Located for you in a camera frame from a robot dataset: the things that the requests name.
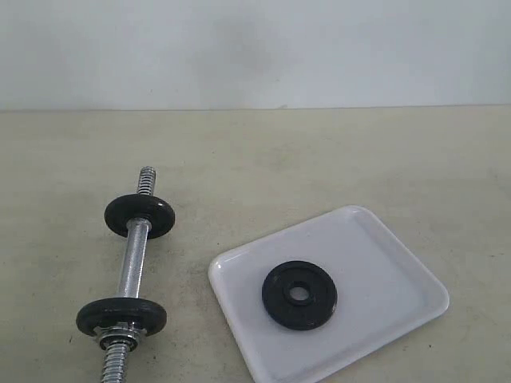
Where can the black weight plate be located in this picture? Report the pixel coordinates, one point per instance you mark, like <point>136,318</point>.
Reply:
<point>299,295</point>
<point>124,208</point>
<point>145,314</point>

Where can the chrome dumbbell bar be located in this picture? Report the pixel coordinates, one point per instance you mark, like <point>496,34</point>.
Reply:
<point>115,361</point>

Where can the chrome star collar nut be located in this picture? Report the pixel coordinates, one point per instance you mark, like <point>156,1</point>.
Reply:
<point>127,333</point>

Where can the white rectangular tray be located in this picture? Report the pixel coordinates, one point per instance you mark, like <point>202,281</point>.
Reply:
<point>384,292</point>

